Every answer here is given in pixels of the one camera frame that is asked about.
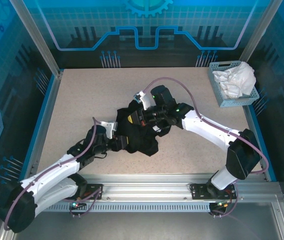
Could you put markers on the black floral print t-shirt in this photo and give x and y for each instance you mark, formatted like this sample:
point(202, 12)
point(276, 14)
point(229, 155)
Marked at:
point(141, 140)

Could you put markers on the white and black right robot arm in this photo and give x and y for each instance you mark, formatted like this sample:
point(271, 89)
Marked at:
point(207, 127)

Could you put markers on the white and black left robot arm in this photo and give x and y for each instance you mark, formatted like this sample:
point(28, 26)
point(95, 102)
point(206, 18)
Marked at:
point(56, 167)

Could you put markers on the blue table edge trim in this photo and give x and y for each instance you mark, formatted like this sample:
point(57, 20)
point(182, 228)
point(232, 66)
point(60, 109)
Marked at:
point(37, 132)
point(253, 120)

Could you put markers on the light blue perforated basket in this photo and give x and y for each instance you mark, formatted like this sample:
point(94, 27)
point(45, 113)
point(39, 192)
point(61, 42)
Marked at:
point(234, 102)

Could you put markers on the white crumpled cloth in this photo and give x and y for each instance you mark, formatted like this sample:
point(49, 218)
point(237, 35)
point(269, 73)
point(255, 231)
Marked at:
point(239, 80)

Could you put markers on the aluminium table rail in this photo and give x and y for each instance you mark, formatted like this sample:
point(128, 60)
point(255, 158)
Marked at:
point(144, 185)

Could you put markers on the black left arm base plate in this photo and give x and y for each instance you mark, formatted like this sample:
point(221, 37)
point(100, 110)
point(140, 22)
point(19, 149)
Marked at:
point(94, 191)

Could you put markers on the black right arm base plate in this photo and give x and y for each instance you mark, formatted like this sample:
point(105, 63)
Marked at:
point(199, 191)

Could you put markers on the aluminium frame post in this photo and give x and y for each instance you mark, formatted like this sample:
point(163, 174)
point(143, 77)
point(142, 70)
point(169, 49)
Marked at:
point(257, 30)
point(41, 37)

